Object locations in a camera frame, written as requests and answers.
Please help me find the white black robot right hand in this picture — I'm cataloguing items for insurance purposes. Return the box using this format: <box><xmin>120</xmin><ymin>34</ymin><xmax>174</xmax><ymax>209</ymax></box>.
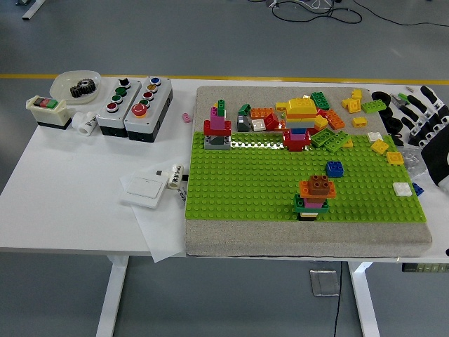
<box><xmin>398</xmin><ymin>85</ymin><xmax>449</xmax><ymax>193</ymax></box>

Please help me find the lime green long brick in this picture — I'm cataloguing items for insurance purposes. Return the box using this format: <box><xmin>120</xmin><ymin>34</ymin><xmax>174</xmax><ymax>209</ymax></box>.
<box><xmin>311</xmin><ymin>128</ymin><xmax>336</xmax><ymax>148</ymax></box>
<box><xmin>324</xmin><ymin>130</ymin><xmax>351</xmax><ymax>152</ymax></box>

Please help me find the yellow domed toy brick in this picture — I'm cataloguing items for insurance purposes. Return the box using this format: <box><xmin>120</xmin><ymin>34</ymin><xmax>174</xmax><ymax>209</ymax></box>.
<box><xmin>286</xmin><ymin>98</ymin><xmax>316</xmax><ymax>115</ymax></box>

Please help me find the clear plastic bag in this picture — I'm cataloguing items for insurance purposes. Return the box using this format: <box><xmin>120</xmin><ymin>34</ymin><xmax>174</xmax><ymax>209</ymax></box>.
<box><xmin>399</xmin><ymin>145</ymin><xmax>431</xmax><ymax>176</ymax></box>

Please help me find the white table leg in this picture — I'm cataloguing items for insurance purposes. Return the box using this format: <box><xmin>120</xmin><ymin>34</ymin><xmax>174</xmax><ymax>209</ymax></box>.
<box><xmin>348</xmin><ymin>261</ymin><xmax>381</xmax><ymax>337</ymax></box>
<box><xmin>95</xmin><ymin>254</ymin><xmax>130</xmax><ymax>337</ymax></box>

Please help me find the table height control panel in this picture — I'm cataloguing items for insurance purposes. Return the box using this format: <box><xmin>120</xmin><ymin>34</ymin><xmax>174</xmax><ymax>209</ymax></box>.
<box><xmin>401</xmin><ymin>262</ymin><xmax>449</xmax><ymax>273</ymax></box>

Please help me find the grey-brown mat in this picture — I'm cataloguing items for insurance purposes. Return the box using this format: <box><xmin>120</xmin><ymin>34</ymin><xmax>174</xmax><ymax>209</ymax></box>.
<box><xmin>185</xmin><ymin>86</ymin><xmax>434</xmax><ymax>259</ymax></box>

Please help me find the brown toy brick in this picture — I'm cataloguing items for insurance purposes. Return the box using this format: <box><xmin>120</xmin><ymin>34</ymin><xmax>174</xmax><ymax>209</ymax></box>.
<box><xmin>308</xmin><ymin>174</ymin><xmax>335</xmax><ymax>195</ymax></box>

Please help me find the grey sloped brick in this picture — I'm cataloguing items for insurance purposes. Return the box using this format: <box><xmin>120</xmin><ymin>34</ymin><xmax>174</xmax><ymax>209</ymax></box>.
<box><xmin>236</xmin><ymin>114</ymin><xmax>252</xmax><ymax>133</ymax></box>

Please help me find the metal floor plate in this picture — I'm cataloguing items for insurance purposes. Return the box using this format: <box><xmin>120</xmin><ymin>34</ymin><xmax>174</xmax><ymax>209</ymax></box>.
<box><xmin>309</xmin><ymin>269</ymin><xmax>341</xmax><ymax>298</ymax></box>

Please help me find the white desk foot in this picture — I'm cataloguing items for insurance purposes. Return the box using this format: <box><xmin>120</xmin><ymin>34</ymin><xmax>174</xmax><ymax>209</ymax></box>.
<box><xmin>21</xmin><ymin>0</ymin><xmax>46</xmax><ymax>20</ymax></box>

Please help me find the beige switch box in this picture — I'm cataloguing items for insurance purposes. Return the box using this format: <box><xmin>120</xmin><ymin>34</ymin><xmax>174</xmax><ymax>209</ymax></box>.
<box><xmin>25</xmin><ymin>95</ymin><xmax>73</xmax><ymax>131</ymax></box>

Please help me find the labelled white pipe fitting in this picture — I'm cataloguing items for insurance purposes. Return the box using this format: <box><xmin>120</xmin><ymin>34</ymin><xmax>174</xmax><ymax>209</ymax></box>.
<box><xmin>156</xmin><ymin>163</ymin><xmax>185</xmax><ymax>190</ymax></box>

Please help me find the orange long toy brick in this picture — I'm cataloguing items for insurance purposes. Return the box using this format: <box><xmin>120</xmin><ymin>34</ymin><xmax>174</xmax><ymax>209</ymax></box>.
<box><xmin>250</xmin><ymin>107</ymin><xmax>276</xmax><ymax>119</ymax></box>
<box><xmin>300</xmin><ymin>180</ymin><xmax>337</xmax><ymax>199</ymax></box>

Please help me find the emergency stop control box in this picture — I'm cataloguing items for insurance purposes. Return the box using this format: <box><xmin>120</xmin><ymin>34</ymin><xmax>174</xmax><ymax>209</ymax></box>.
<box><xmin>123</xmin><ymin>77</ymin><xmax>174</xmax><ymax>144</ymax></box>

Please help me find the three-button control box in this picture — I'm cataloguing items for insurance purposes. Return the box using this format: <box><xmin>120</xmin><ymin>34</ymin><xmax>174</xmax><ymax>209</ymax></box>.
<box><xmin>96</xmin><ymin>77</ymin><xmax>142</xmax><ymax>138</ymax></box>

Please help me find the white plastic bowl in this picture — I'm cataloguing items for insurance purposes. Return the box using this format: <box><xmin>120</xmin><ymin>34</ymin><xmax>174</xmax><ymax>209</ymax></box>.
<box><xmin>49</xmin><ymin>70</ymin><xmax>102</xmax><ymax>105</ymax></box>

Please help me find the blue square toy brick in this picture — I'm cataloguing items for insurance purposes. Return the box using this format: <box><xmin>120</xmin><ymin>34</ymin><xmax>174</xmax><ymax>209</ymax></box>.
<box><xmin>326</xmin><ymin>160</ymin><xmax>345</xmax><ymax>178</ymax></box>

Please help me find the red wide toy brick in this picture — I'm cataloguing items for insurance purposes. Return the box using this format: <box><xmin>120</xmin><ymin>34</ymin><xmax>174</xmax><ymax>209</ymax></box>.
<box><xmin>203</xmin><ymin>119</ymin><xmax>233</xmax><ymax>137</ymax></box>

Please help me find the white wall switch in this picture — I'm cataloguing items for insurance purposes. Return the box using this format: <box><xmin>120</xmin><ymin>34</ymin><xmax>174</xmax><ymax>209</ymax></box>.
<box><xmin>119</xmin><ymin>170</ymin><xmax>169</xmax><ymax>210</ymax></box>

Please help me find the tall pink toy brick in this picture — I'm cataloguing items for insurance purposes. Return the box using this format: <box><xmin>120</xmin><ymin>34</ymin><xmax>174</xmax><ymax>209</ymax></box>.
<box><xmin>209</xmin><ymin>107</ymin><xmax>226</xmax><ymax>130</ymax></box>

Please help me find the white paper sheet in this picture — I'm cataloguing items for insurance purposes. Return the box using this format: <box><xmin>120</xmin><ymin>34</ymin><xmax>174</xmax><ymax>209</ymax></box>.
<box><xmin>119</xmin><ymin>168</ymin><xmax>187</xmax><ymax>263</ymax></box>

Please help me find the grey base toy brick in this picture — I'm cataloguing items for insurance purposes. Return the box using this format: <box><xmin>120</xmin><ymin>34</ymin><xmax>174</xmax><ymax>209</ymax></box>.
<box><xmin>204</xmin><ymin>135</ymin><xmax>232</xmax><ymax>151</ymax></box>

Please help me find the black metal gear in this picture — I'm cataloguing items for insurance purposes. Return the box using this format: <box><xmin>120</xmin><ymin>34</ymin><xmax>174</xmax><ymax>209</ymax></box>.
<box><xmin>69</xmin><ymin>79</ymin><xmax>98</xmax><ymax>98</ymax></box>

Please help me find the white flat square brick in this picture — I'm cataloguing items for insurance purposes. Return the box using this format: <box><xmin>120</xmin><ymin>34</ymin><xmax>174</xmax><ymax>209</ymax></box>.
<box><xmin>392</xmin><ymin>181</ymin><xmax>413</xmax><ymax>197</ymax></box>

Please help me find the black long floor cable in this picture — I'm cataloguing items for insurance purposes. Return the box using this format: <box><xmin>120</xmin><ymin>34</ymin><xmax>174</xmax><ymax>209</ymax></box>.
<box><xmin>352</xmin><ymin>0</ymin><xmax>449</xmax><ymax>27</ymax></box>

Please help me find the lime green toy brick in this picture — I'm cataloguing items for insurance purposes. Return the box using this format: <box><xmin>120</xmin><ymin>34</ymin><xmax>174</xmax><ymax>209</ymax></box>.
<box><xmin>361</xmin><ymin>99</ymin><xmax>388</xmax><ymax>114</ymax></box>

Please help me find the green studded baseplate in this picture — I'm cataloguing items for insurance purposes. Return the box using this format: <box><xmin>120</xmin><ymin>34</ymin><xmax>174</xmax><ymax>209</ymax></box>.
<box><xmin>185</xmin><ymin>131</ymin><xmax>428</xmax><ymax>223</ymax></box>

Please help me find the black looped floor cable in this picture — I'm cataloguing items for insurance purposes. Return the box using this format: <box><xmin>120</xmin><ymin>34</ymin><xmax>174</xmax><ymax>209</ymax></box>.
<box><xmin>272</xmin><ymin>0</ymin><xmax>363</xmax><ymax>24</ymax></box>

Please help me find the dark green toy brick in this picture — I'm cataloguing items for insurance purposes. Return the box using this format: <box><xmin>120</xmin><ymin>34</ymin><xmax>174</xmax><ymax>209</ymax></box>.
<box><xmin>310</xmin><ymin>91</ymin><xmax>330</xmax><ymax>110</ymax></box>

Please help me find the green wide toy brick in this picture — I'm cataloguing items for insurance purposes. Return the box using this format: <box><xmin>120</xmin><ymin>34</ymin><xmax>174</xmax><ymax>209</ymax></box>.
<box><xmin>293</xmin><ymin>194</ymin><xmax>330</xmax><ymax>213</ymax></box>

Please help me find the red large toy brick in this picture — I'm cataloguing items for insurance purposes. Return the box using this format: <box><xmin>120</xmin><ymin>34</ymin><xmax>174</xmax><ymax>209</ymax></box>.
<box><xmin>282</xmin><ymin>129</ymin><xmax>312</xmax><ymax>152</ymax></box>

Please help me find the white pipe tee fitting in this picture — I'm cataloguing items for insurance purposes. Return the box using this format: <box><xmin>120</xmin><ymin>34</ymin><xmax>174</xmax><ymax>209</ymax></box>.
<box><xmin>72</xmin><ymin>111</ymin><xmax>98</xmax><ymax>136</ymax></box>

